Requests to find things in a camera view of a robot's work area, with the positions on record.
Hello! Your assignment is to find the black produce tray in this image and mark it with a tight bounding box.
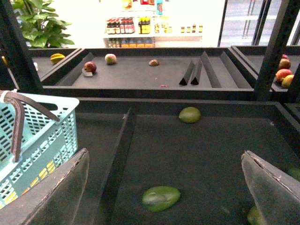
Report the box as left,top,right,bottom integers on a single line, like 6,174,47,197
42,48,257,100

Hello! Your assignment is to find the white zip tie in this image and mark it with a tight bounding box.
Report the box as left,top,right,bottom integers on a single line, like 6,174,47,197
0,89,18,103

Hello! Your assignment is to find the light teal plastic basket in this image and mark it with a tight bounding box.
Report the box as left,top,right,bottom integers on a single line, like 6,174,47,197
0,94,79,208

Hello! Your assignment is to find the green leafy plant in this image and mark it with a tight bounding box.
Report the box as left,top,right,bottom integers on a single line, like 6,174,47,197
10,0,75,48

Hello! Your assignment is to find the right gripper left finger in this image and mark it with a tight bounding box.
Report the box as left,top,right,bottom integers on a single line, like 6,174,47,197
0,149,90,225

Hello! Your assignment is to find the yellow star fruit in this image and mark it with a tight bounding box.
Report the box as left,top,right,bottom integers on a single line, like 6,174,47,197
50,53,66,65

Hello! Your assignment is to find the green mango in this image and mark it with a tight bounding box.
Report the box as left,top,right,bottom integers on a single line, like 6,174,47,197
179,107,201,123
142,186,181,212

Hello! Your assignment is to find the white shelf with bottles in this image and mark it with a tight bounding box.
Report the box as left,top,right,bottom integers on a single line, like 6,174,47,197
103,0,203,48

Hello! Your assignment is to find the black tray divider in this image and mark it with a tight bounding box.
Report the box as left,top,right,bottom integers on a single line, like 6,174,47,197
93,107,136,225

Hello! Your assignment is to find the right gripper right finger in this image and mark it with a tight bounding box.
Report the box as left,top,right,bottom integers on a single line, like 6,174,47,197
241,150,300,225

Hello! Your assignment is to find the red apple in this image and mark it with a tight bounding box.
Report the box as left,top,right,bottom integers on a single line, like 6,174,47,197
83,61,97,73

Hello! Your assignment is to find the pale green apple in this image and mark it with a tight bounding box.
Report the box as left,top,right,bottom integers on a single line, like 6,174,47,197
105,53,117,65

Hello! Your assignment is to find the green mango far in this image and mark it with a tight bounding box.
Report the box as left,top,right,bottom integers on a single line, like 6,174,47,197
179,107,201,123

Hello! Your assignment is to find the green mango near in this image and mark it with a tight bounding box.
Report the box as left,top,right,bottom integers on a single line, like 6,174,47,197
142,186,181,212

